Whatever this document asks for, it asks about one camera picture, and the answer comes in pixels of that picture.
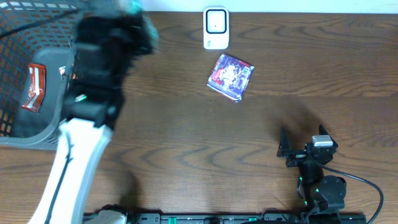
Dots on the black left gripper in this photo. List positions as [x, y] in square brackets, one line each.
[116, 37]

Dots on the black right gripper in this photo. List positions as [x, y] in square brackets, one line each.
[285, 150]

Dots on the red orange snack wrapper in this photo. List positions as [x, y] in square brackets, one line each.
[37, 88]

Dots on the purple snack package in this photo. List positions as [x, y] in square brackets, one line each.
[230, 77]

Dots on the teal snack packet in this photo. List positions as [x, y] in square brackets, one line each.
[135, 8]

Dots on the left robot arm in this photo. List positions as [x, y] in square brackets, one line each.
[91, 106]

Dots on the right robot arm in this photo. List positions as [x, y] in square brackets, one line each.
[323, 194]

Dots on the white barcode scanner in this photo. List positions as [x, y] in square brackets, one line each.
[215, 28]

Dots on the grey plastic basket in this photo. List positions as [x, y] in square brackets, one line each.
[47, 45]

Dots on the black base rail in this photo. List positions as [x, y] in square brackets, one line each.
[117, 214]

